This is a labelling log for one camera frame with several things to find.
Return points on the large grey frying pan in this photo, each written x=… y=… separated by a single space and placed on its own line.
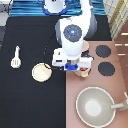
x=96 y=107

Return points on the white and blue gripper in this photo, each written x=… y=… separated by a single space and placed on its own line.
x=71 y=67

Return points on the cream round plate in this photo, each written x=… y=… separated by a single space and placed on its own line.
x=41 y=72

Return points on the pink stove top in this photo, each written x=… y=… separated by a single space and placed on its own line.
x=114 y=84

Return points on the black table mat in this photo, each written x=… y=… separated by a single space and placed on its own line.
x=24 y=102

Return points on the pink pot lid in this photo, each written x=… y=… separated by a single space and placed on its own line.
x=85 y=46

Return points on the pink pot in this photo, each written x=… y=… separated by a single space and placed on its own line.
x=84 y=72

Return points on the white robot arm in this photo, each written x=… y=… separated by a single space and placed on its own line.
x=70 y=33

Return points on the cream slotted spatula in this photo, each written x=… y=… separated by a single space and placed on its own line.
x=16 y=61

